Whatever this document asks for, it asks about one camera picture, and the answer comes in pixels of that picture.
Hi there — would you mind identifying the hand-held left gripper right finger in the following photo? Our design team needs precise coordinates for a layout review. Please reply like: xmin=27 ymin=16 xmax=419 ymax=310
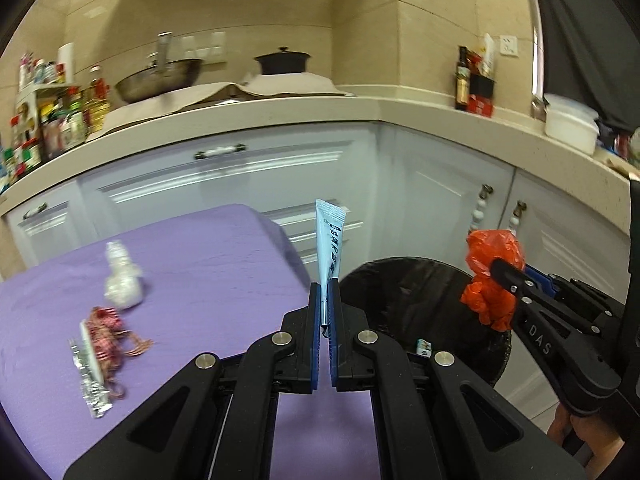
xmin=327 ymin=277 xmax=586 ymax=480

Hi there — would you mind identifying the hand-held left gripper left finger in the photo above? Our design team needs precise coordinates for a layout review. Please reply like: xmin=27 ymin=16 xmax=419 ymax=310
xmin=62 ymin=282 xmax=321 ymax=480

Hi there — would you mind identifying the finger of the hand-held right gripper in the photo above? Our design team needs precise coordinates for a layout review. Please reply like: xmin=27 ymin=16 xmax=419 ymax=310
xmin=525 ymin=267 xmax=626 ymax=331
xmin=490 ymin=258 xmax=622 ymax=417

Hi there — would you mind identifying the orange plastic bag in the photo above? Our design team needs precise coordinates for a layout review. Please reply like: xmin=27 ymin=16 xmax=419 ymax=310
xmin=460 ymin=229 xmax=528 ymax=332

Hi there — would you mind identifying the black trash bin with liner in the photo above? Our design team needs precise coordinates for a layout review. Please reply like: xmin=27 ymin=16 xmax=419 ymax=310
xmin=339 ymin=256 xmax=515 ymax=391

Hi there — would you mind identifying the white and blue sachet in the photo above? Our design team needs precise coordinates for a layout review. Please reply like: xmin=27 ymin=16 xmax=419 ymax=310
xmin=315 ymin=199 xmax=347 ymax=338

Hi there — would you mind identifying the person's right hand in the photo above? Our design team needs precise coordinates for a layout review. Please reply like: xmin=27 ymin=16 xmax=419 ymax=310
xmin=546 ymin=400 xmax=626 ymax=468

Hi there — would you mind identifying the purple tablecloth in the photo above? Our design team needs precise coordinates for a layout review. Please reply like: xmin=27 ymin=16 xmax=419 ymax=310
xmin=0 ymin=203 xmax=373 ymax=480

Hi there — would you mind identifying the white lidded container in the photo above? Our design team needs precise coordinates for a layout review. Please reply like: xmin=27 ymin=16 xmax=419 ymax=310
xmin=543 ymin=93 xmax=601 ymax=156

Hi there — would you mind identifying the colourful packet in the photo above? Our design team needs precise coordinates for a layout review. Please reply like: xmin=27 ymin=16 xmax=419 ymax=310
xmin=599 ymin=125 xmax=640 ymax=176

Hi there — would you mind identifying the red box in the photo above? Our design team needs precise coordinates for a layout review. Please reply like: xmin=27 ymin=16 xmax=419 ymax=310
xmin=467 ymin=94 xmax=495 ymax=118

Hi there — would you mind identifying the white kitchen cabinet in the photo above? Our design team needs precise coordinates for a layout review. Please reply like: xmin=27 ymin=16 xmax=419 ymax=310
xmin=0 ymin=120 xmax=640 ymax=441

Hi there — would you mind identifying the black box holder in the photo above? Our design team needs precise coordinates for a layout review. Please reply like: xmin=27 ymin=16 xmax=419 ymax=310
xmin=470 ymin=74 xmax=496 ymax=98

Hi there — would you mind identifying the dark olive oil bottle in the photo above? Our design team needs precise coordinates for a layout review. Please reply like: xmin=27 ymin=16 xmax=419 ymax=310
xmin=455 ymin=46 xmax=472 ymax=111

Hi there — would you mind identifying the clear crumpled plastic bag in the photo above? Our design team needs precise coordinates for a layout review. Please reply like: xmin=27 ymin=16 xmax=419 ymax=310
xmin=102 ymin=241 xmax=146 ymax=310

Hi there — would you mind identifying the red checkered ribbon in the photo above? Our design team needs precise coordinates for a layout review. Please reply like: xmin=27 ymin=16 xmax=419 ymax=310
xmin=85 ymin=306 xmax=155 ymax=401

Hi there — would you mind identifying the white and yellow packet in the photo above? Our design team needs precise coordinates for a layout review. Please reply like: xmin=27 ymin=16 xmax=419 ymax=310
xmin=481 ymin=33 xmax=498 ymax=80

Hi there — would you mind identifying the silver foil wrapper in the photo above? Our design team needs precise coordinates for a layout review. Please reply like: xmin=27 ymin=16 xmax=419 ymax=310
xmin=68 ymin=321 xmax=112 ymax=418

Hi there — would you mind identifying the beige stone kitchen counter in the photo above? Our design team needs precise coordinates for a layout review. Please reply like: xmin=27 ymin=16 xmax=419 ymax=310
xmin=0 ymin=95 xmax=640 ymax=241

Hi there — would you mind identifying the dark curtain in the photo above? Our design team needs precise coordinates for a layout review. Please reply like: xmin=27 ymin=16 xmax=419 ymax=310
xmin=530 ymin=0 xmax=640 ymax=133

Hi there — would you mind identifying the beige stove cover cloth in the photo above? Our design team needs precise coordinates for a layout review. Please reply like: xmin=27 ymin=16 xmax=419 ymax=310
xmin=100 ymin=72 xmax=356 ymax=131

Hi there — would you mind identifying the black lidded pot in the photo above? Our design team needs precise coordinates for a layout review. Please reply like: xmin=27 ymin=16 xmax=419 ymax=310
xmin=254 ymin=46 xmax=312 ymax=76

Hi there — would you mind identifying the steel wok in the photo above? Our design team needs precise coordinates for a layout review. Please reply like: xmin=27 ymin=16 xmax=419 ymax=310
xmin=115 ymin=32 xmax=205 ymax=103

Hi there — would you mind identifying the yellow cooking oil bottle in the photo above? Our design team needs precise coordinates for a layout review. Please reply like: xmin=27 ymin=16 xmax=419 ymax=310
xmin=82 ymin=85 xmax=111 ymax=133

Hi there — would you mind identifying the cluster of condiment bottles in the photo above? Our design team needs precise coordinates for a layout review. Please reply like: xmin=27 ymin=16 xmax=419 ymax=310
xmin=0 ymin=87 xmax=88 ymax=196

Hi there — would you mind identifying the white spice rack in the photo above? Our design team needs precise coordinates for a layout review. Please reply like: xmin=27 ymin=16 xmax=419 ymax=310
xmin=14 ymin=82 xmax=81 ymax=161

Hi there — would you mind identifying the row of spice jars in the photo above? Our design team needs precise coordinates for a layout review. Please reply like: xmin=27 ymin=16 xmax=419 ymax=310
xmin=19 ymin=52 xmax=66 ymax=88

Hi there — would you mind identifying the beaded cabinet handle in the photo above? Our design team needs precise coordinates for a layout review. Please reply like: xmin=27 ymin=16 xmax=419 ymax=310
xmin=470 ymin=185 xmax=493 ymax=233
xmin=507 ymin=201 xmax=528 ymax=233

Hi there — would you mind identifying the long cabinet handle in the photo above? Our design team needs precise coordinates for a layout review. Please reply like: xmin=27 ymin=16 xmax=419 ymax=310
xmin=194 ymin=143 xmax=247 ymax=161

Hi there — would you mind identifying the white wall switch panel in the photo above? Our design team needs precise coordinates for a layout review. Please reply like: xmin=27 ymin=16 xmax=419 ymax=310
xmin=177 ymin=31 xmax=227 ymax=63

